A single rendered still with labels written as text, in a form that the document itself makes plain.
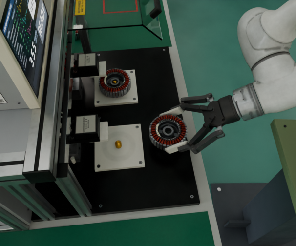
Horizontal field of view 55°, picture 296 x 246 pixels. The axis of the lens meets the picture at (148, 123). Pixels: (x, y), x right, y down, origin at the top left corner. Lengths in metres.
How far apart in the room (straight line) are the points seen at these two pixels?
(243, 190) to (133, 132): 0.97
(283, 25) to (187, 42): 1.65
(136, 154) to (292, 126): 0.52
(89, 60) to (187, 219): 0.56
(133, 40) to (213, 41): 1.28
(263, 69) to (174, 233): 0.49
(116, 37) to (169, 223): 0.79
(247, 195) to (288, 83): 1.06
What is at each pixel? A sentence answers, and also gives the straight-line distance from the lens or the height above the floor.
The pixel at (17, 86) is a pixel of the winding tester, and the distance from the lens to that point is 0.55.
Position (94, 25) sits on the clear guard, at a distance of 0.82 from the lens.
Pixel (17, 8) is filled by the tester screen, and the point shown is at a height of 1.27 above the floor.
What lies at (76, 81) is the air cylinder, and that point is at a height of 0.82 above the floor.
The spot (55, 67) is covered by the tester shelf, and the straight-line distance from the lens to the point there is 0.66.
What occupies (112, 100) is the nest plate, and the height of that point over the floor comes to 0.78.
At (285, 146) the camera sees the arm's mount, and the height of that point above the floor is 0.78.
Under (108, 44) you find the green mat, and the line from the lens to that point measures 1.24.
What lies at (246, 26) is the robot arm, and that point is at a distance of 0.84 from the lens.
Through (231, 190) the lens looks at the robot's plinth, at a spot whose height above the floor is 0.02.
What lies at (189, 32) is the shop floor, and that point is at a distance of 2.48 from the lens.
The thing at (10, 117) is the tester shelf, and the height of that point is 1.11.
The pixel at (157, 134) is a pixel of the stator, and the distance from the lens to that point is 0.83.
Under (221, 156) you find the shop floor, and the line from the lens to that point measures 1.80.
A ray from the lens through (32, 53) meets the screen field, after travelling 0.60.
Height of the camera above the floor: 1.57
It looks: 57 degrees down
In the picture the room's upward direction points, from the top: straight up
